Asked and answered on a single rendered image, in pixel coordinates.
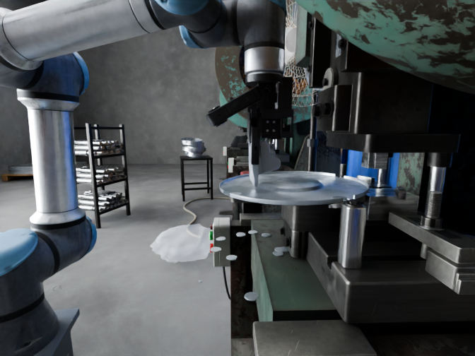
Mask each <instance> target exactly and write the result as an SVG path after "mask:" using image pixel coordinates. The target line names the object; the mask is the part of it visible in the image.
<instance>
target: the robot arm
mask: <svg viewBox="0 0 475 356"><path fill-rule="evenodd" d="M286 16H287V11H286V0H227V1H222V0H49V1H44V2H42V3H39V4H35V5H32V6H28V7H25V8H22V9H18V10H16V11H11V10H8V9H7V8H0V85H1V86H4V87H8V88H15V89H17V94H18V100H19V101H21V102H22V103H23V104H24V105H25V106H26V107H27V108H28V120H29V127H30V142H31V151H32V158H33V173H34V181H35V195H36V204H37V211H36V212H35V213H34V214H33V215H32V216H31V217H30V229H25V228H21V229H13V230H7V231H6V232H0V356H33V355H35V354H36V353H38V352H39V351H41V350H42V349H43V348H45V347H46V346H47V345H48V344H49V343H50V342H51V341H52V340H53V338H54V337H55V335H56V334H57V332H58V330H59V323H58V318H57V315H56V313H55V312H54V310H53V309H52V307H51V306H50V304H49V302H48V301H47V300H46V298H45V292H44V286H43V282H44V280H46V279H48V278H49V277H51V276H53V275H54V274H56V273H58V272H60V271H61V270H63V269H64V268H66V267H67V266H69V265H71V264H72V263H75V262H77V261H79V260H81V259H82V258H83V257H84V256H85V255H86V254H88V253H89V252H90V251H91V250H92V249H93V247H94V246H95V243H96V239H97V230H96V227H95V224H94V223H92V220H91V219H90V218H89V217H88V216H86V212H85V211H84V210H83V209H82V208H80V207H79V206H78V188H77V176H76V154H75V142H74V120H73V110H74V109H75V108H76V107H77V106H78V105H79V96H80V95H82V94H84V92H85V89H86V88H88V84H89V72H88V68H87V66H86V63H85V61H84V60H83V59H82V57H81V56H80V55H79V54H78V53H77V52H78V51H81V50H85V49H90V48H93V47H98V46H101V45H106V44H109V43H113V42H118V41H121V40H126V39H129V38H133V37H138V36H141V35H146V34H149V33H152V32H157V31H160V30H166V29H169V28H174V27H177V26H179V28H180V34H181V36H182V39H183V40H184V43H185V44H186V45H187V46H188V47H190V48H201V49H208V48H209V47H230V46H240V45H244V46H245V75H246V77H245V84H246V85H249V86H255V87H254V88H253V89H251V90H248V91H247V92H246V93H243V94H242V95H240V96H238V97H237V98H235V99H233V100H231V101H230V102H228V103H226V104H224V105H223V106H221V107H220V106H217V107H214V108H212V109H211V110H210V111H209V112H208V114H207V115H206V119H207V120H208V122H209V124H210V125H211V126H216V127H217V126H222V125H224V123H225V122H226V121H227V119H228V118H230V117H231V116H233V115H234V114H237V113H238V112H240V111H242V110H243V109H245V108H247V107H248V108H247V110H246V112H247V137H248V138H249V170H250V180H251V181H252V183H253V185H254V186H257V185H258V176H259V174H263V173H266V172H270V171H274V170H277V169H278V168H279V167H280V166H281V161H280V160H279V159H278V158H276V157H275V156H273V155H271V153H270V145H269V144H268V143H267V142H266V141H261V140H260V138H270V139H271V140H281V139H282V138H292V137H293V111H294V109H292V91H293V77H283V76H282V75H283V74H284V69H285V38H286ZM266 88H268V89H269V92H268V93H267V92H266V91H267V89H266ZM257 101H258V102H257ZM252 104H253V105H252ZM287 117H291V132H289V128H287V123H288V118H287Z"/></svg>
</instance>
